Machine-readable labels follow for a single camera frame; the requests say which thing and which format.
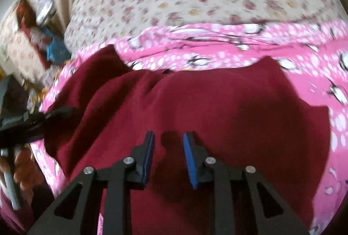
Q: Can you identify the maroon garment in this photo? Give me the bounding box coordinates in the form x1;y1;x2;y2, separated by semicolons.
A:
39;45;331;235

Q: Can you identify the pink penguin print blanket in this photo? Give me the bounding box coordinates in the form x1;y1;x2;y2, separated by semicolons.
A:
0;19;348;235

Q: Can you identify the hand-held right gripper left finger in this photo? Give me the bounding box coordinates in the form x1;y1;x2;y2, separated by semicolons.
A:
27;131;155;235

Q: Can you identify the blue plastic bag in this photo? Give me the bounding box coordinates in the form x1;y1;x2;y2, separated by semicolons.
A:
46;28;71;61

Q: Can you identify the silver metal lid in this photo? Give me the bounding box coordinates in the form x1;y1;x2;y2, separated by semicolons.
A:
35;0;56;26

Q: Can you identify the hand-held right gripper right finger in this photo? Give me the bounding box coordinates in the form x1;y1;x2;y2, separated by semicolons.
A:
183;131;310;235

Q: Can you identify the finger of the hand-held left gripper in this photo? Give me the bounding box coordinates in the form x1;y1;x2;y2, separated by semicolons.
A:
43;106;82;127

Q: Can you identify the person's left hand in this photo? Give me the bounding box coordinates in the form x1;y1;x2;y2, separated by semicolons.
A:
13;146;44;192

